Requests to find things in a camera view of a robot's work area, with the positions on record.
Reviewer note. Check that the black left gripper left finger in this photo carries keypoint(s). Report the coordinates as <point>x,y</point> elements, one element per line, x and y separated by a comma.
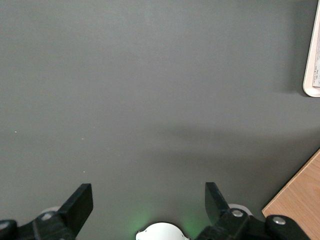
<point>72,215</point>

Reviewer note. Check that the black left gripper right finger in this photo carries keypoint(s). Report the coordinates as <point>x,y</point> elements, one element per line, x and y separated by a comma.
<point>222,220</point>

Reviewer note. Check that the white plastic tray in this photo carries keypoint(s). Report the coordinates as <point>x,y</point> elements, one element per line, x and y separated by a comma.
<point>310,92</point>

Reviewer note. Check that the wooden drawer cabinet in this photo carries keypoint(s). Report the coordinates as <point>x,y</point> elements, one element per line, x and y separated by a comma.
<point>300,200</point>

